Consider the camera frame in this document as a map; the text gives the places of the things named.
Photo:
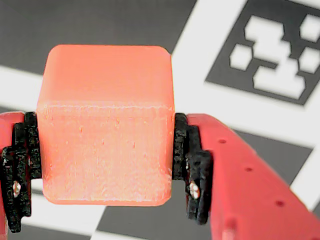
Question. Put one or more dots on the orange-red gripper finger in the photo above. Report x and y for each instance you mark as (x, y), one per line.
(15, 160)
(245, 190)

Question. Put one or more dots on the orange cube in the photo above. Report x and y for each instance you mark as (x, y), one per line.
(105, 140)

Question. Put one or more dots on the black white marker checkerboard mat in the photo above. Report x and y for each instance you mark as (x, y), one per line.
(100, 22)

